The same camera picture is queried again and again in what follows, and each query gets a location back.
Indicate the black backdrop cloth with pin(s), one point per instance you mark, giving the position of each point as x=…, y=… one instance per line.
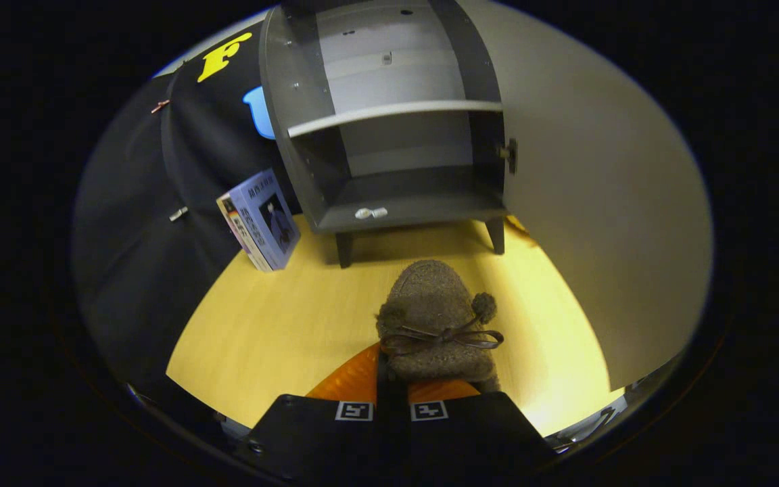
x=146, y=270

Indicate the beige shoe cabinet door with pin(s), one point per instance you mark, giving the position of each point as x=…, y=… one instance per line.
x=599, y=203

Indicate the brown knitted slipper shoe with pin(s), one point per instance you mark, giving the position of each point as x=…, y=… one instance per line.
x=430, y=297

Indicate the silver cloth clip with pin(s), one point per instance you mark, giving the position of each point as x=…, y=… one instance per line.
x=178, y=214

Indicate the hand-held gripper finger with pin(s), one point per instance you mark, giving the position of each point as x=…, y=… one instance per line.
x=384, y=439
x=400, y=439

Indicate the dark grey shoe cabinet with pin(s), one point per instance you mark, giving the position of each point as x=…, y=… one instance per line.
x=396, y=203

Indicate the blue book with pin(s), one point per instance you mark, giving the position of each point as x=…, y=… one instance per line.
x=271, y=216

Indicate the copper cloth clip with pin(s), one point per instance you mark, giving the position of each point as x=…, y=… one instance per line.
x=160, y=106

